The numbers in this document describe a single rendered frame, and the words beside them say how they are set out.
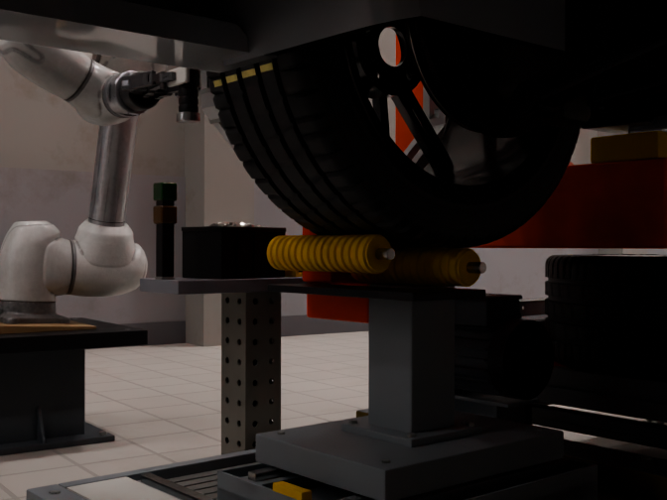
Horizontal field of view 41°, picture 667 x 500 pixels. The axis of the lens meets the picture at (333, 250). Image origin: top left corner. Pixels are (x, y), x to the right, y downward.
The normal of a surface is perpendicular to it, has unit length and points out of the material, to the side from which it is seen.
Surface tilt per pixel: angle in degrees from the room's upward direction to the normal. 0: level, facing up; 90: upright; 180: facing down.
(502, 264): 90
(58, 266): 88
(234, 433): 90
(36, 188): 90
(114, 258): 101
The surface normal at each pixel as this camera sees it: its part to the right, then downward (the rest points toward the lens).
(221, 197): 0.58, 0.00
